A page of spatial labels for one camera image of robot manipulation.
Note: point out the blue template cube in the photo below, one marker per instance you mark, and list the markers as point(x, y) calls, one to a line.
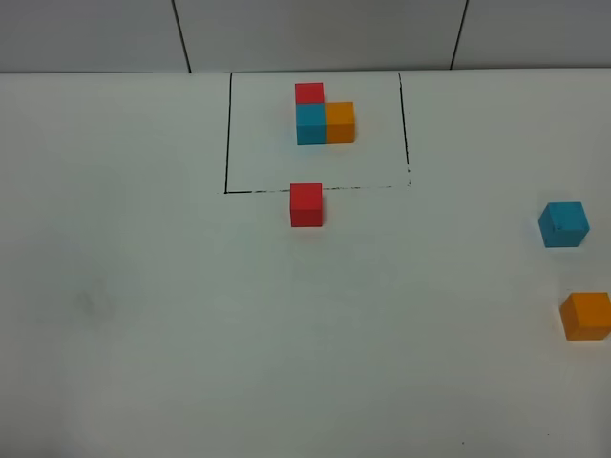
point(311, 124)

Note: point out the orange template cube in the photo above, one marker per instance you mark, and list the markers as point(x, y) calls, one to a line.
point(340, 122)

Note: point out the red template cube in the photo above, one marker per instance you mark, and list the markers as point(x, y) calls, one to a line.
point(309, 93)

